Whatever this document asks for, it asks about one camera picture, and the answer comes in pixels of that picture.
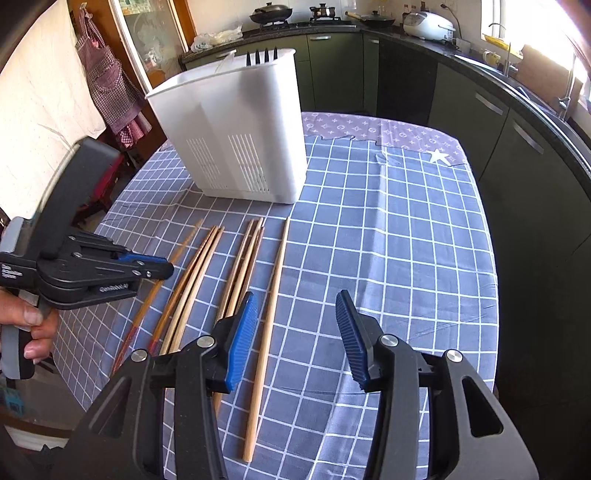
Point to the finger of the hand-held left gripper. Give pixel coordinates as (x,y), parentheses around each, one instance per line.
(106,286)
(138,262)

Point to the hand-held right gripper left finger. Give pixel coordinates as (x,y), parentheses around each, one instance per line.
(240,344)

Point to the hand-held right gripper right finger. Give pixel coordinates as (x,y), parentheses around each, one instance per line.
(352,344)

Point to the bunch of wooden chopsticks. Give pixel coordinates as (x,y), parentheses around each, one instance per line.
(272,304)

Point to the white plastic utensil holder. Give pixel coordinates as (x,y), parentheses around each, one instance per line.
(240,115)

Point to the person's left hand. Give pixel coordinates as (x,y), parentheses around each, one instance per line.
(41,339)

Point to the white dotted cloth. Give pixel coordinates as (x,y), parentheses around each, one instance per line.
(41,129)

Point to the pink checked apron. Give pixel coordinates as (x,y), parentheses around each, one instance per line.
(106,78)

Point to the blue checked tablecloth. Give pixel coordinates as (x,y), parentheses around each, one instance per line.
(369,230)

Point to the white spoon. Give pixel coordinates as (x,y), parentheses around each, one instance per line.
(227,62)

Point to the white plastic bags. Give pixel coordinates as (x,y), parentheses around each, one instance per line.
(217,39)

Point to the black fork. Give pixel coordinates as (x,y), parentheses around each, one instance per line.
(249,59)

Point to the grey patterned tablecloth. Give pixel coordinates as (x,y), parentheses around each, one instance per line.
(351,124)

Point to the black wok with lid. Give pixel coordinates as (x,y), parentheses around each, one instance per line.
(271,13)

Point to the gas stove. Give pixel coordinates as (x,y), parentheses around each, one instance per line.
(300,24)

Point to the steel kitchen sink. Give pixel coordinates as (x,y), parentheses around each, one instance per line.
(535,94)

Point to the dark stone countertop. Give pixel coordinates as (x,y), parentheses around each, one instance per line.
(443,46)

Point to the yellowish cup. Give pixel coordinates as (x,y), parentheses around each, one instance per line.
(491,57)

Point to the white mug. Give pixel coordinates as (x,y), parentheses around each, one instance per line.
(463,44)

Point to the black frying pan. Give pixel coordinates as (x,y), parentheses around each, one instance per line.
(376,21)

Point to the white rice cooker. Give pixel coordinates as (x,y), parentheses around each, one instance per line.
(427,23)

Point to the yellow basin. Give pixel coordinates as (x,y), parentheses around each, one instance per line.
(496,41)

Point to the seasoning bottles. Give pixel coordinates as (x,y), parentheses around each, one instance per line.
(407,7)

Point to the wooden cutting board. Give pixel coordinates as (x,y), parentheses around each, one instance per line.
(540,57)

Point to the kitchen window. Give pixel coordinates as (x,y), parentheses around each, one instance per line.
(531,23)

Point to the glass door with wooden frame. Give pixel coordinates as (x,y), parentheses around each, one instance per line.
(152,41)

